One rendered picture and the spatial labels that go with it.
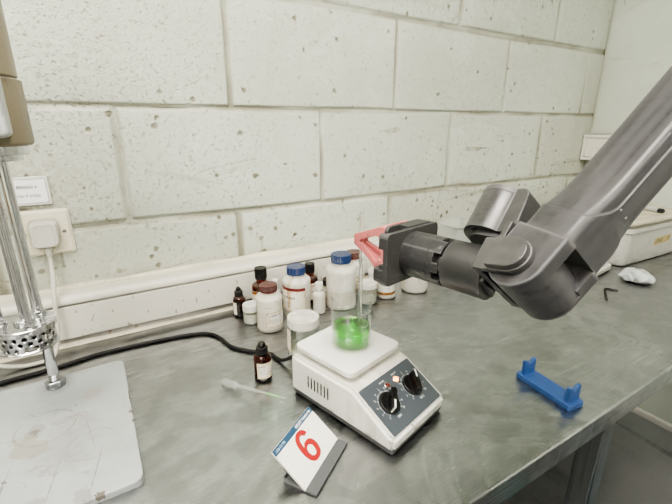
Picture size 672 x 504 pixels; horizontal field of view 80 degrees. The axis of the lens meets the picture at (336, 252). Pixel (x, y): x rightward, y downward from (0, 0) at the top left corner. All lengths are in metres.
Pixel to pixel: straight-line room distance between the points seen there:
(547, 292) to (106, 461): 0.55
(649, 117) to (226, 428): 0.61
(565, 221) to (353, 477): 0.38
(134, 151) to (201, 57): 0.23
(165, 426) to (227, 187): 0.51
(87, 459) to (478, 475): 0.49
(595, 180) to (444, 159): 0.89
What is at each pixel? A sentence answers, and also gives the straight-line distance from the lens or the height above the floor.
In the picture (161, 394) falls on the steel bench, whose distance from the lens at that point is 0.74.
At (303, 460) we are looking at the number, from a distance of 0.56.
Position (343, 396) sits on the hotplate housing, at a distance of 0.59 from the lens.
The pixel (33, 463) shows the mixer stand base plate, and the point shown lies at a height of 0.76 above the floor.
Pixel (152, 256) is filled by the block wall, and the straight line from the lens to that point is 0.94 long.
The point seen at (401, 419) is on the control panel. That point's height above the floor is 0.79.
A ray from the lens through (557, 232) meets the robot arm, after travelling 0.40.
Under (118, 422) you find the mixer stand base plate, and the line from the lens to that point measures 0.69.
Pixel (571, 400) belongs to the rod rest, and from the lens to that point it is 0.74.
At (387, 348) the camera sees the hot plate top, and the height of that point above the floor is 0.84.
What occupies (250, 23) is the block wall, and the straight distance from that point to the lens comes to 0.98.
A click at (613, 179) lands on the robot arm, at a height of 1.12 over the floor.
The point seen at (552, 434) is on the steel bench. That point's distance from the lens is 0.69.
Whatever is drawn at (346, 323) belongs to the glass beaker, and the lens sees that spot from 0.59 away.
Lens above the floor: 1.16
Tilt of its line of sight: 18 degrees down
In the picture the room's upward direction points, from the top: straight up
